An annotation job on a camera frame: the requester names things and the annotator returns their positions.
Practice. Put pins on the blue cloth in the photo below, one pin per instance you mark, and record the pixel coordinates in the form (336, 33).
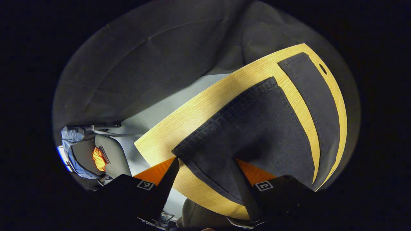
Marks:
(72, 136)

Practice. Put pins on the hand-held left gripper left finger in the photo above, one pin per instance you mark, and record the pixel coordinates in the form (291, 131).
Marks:
(163, 186)

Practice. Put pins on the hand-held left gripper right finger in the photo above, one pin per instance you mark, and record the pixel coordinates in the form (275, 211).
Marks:
(245, 195)

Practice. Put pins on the dark grey jeans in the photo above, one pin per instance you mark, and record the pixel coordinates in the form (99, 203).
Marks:
(257, 134)

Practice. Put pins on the grey chair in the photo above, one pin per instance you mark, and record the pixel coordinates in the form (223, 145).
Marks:
(202, 215)
(118, 157)

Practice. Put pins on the orange cloth bundle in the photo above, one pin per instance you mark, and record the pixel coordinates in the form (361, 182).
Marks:
(99, 158)

